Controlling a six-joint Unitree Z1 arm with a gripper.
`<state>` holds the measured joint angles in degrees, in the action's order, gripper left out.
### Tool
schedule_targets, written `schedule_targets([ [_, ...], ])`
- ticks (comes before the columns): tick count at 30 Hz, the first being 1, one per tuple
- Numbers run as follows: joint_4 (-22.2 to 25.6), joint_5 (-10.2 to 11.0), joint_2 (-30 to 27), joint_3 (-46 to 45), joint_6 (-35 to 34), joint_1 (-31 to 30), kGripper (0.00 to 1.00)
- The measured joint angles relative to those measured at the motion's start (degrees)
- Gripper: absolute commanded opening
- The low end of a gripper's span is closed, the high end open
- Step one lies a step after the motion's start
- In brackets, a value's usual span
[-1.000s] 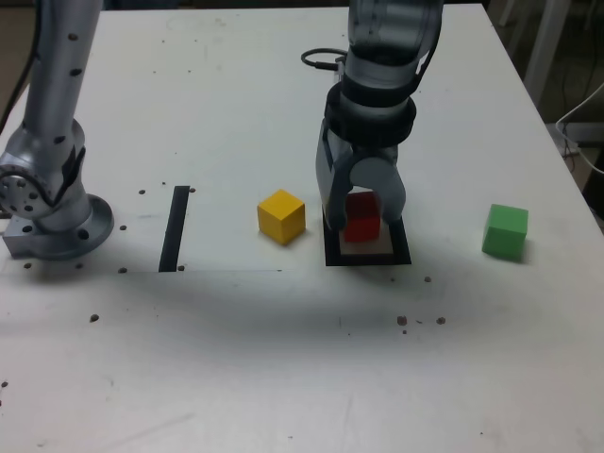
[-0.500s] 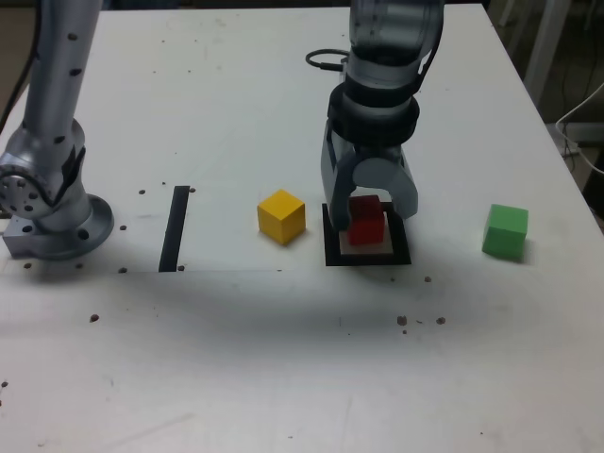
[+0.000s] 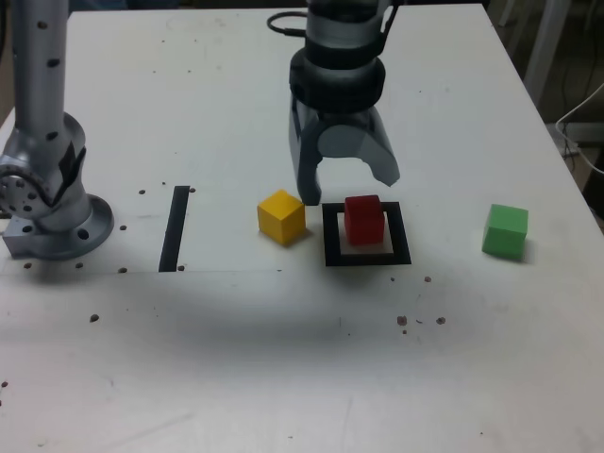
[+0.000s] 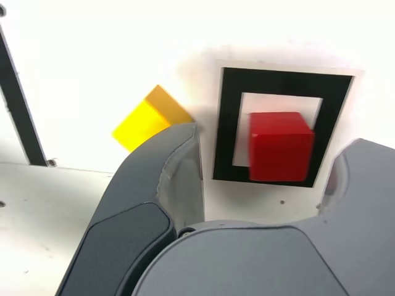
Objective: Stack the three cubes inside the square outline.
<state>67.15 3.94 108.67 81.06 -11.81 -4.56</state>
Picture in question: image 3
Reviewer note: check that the thin white furniture legs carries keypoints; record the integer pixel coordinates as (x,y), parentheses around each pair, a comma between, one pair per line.
(519,28)

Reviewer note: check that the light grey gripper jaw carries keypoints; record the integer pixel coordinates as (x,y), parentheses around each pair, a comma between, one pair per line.
(377,151)

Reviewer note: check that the yellow cube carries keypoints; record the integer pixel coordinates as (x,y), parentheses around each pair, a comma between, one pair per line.
(283,222)

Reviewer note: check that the black tape strip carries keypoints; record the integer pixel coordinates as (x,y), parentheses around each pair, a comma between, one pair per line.
(172,236)

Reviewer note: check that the black tape square outline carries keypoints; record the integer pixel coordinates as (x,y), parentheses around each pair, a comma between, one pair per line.
(330,236)

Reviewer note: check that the green cube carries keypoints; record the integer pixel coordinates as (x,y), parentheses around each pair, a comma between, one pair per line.
(505,231)

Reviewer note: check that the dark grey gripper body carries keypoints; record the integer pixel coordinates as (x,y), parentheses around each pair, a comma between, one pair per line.
(340,117)

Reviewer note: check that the thick white furniture leg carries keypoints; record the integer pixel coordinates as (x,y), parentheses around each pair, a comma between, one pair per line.
(547,42)

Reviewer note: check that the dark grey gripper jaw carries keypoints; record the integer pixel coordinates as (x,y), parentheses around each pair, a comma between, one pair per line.
(307,165)

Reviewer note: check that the red cube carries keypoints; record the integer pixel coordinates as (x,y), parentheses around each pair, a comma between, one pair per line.
(363,222)

